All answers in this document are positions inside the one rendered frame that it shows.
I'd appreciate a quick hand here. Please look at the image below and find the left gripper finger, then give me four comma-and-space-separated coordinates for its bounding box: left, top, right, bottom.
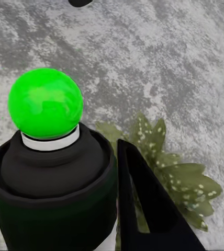
117, 139, 206, 251

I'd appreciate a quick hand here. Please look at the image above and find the insectifuge atomizer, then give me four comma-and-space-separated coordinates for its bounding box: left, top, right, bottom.
0, 68, 203, 251

